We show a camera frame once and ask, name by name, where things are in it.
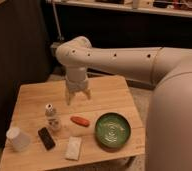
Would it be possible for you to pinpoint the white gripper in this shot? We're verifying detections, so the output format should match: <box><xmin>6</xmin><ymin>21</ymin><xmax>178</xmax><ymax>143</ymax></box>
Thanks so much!
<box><xmin>65</xmin><ymin>68</ymin><xmax>91</xmax><ymax>105</ymax></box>

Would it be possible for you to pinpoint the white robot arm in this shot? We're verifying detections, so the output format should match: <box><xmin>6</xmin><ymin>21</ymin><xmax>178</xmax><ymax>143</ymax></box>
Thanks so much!
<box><xmin>56</xmin><ymin>36</ymin><xmax>192</xmax><ymax>171</ymax></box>

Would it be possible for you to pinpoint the clear plastic bottle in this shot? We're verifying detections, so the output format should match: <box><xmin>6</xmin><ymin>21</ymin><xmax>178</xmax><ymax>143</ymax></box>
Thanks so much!
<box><xmin>45</xmin><ymin>104</ymin><xmax>60</xmax><ymax>131</ymax></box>

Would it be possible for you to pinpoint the orange carrot toy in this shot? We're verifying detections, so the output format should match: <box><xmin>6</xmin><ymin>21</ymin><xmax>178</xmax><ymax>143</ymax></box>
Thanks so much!
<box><xmin>71</xmin><ymin>116</ymin><xmax>90</xmax><ymax>127</ymax></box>

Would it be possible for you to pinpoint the wooden table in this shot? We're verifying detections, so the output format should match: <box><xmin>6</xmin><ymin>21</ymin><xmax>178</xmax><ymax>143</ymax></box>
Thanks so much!
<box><xmin>0</xmin><ymin>76</ymin><xmax>145</xmax><ymax>171</ymax></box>

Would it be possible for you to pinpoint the green round plate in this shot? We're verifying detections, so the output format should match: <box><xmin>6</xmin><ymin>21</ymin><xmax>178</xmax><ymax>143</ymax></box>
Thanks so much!
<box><xmin>95</xmin><ymin>112</ymin><xmax>131</xmax><ymax>149</ymax></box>

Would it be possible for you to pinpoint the white sponge block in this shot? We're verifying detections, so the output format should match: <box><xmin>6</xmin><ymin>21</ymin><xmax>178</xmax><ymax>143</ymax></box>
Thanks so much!
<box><xmin>65</xmin><ymin>137</ymin><xmax>82</xmax><ymax>160</ymax></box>

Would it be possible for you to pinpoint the black phone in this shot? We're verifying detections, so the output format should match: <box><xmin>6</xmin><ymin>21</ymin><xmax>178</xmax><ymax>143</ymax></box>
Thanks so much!
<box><xmin>38</xmin><ymin>127</ymin><xmax>55</xmax><ymax>150</ymax></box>

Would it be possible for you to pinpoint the white plastic cup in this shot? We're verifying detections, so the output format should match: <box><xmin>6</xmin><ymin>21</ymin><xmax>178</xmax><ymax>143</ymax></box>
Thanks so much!
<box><xmin>6</xmin><ymin>127</ymin><xmax>31</xmax><ymax>152</ymax></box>

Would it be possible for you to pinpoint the wooden shelf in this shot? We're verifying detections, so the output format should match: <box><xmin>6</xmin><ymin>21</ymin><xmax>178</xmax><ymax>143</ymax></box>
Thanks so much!
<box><xmin>45</xmin><ymin>0</ymin><xmax>192</xmax><ymax>18</ymax></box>

